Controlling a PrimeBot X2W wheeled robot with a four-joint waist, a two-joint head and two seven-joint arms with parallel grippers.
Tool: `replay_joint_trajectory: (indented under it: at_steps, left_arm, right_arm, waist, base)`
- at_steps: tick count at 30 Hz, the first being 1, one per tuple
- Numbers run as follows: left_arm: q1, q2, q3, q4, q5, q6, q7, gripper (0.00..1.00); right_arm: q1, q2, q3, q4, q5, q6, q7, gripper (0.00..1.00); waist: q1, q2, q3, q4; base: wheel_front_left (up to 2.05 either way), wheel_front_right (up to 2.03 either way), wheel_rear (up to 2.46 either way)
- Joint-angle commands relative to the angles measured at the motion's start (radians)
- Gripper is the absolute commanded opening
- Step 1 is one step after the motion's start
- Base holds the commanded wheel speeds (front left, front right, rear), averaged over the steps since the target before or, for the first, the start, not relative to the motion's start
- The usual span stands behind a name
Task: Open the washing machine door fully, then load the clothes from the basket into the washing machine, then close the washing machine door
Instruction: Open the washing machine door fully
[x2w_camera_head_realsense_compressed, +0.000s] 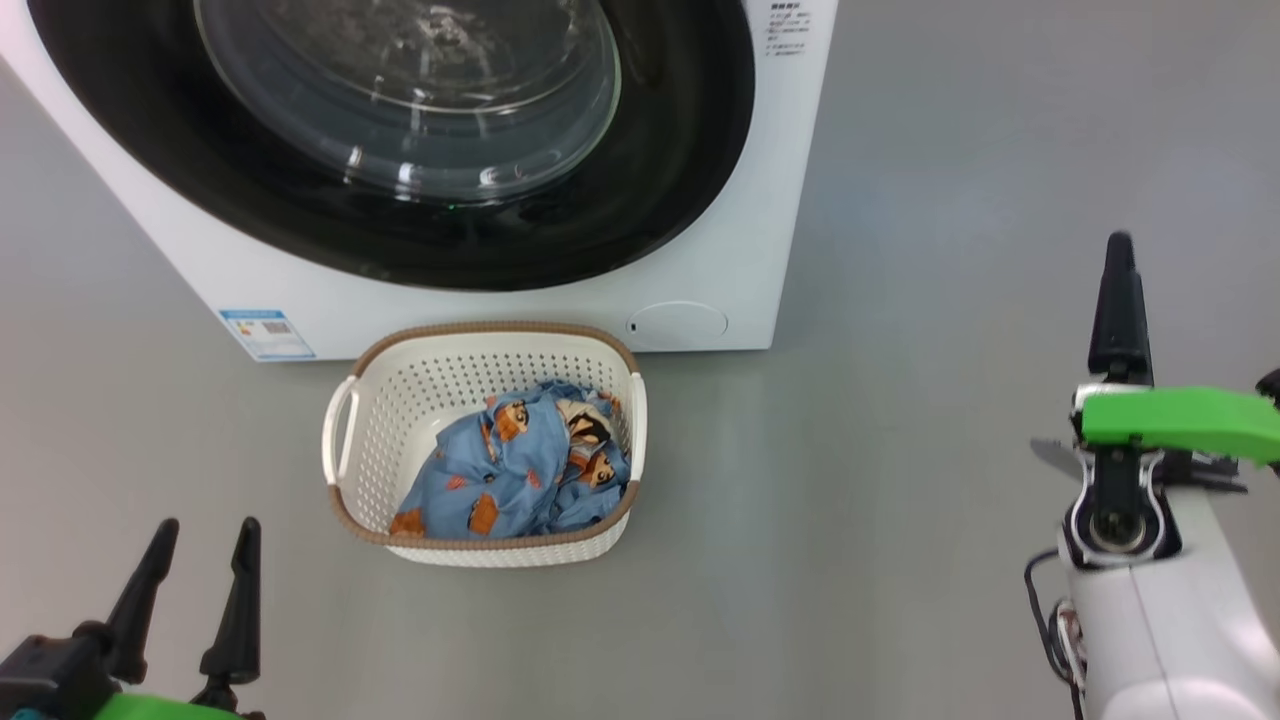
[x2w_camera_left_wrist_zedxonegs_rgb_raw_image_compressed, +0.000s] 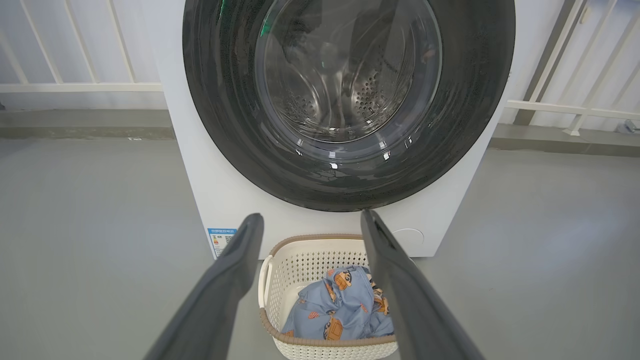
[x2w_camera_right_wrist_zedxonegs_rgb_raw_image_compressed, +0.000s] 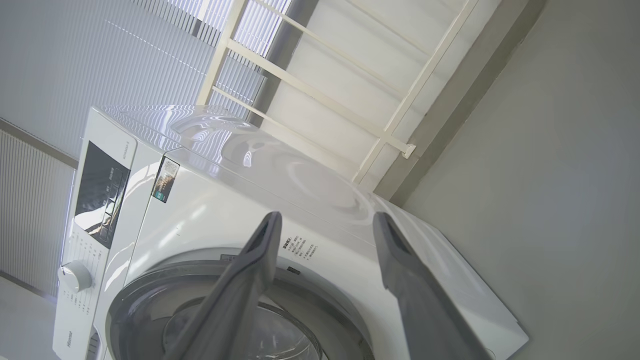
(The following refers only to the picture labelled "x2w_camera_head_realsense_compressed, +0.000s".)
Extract white basket with brown rim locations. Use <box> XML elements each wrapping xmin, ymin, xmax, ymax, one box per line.
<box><xmin>322</xmin><ymin>321</ymin><xmax>648</xmax><ymax>569</ymax></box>

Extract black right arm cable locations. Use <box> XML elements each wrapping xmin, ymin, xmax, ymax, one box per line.
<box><xmin>1022</xmin><ymin>547</ymin><xmax>1088</xmax><ymax>703</ymax></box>

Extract round white filter cover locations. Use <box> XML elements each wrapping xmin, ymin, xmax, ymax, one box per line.
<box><xmin>627</xmin><ymin>302</ymin><xmax>729</xmax><ymax>351</ymax></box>

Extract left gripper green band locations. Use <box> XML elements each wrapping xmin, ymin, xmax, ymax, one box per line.
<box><xmin>90</xmin><ymin>517</ymin><xmax>266</xmax><ymax>720</ymax></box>

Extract blue bear print clothes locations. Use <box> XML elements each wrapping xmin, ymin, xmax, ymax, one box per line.
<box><xmin>390</xmin><ymin>380</ymin><xmax>633</xmax><ymax>541</ymax></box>

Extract blue energy label sticker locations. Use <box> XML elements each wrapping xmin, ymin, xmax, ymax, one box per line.
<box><xmin>218</xmin><ymin>308</ymin><xmax>317</xmax><ymax>361</ymax></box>

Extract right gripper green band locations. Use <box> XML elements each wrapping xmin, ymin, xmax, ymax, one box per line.
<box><xmin>1030</xmin><ymin>232</ymin><xmax>1280</xmax><ymax>493</ymax></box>

